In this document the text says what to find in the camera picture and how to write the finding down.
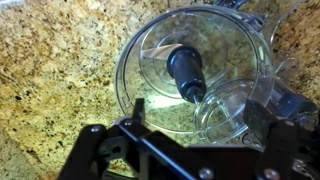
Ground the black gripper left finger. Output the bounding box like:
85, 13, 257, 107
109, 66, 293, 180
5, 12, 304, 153
57, 97, 201, 180

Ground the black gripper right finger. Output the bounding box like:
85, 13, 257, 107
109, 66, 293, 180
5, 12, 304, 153
242, 98, 320, 180

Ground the dark-shaft food processor blade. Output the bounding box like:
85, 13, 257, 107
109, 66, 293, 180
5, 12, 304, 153
141, 42, 208, 105

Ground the clear food processor jar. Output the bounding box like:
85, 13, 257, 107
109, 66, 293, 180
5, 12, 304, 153
114, 0, 278, 136

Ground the clear glass measuring cup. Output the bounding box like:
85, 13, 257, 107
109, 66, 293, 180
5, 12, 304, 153
193, 49, 320, 148

